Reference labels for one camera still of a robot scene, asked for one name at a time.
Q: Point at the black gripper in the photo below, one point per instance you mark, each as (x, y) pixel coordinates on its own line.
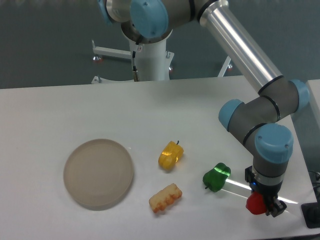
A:
(269, 187)

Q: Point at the red toy pepper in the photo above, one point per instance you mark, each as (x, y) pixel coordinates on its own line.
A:
(255, 204)

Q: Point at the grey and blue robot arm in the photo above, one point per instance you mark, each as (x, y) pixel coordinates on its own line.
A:
(254, 124)

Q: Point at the green toy pepper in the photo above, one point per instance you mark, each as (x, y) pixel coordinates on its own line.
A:
(215, 178)

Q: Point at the yellow toy pepper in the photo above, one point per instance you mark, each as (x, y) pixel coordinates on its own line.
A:
(170, 155)

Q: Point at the beige round plate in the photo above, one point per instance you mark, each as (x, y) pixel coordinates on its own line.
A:
(98, 174)

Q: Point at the black box at table edge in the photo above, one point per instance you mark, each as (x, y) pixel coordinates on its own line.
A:
(311, 214)

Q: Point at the orange toy corn piece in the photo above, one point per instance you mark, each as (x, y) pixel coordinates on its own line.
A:
(165, 197)

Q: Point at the white side table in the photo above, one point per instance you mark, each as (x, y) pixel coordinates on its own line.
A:
(314, 88)

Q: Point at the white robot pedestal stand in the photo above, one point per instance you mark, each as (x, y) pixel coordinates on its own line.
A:
(185, 53)

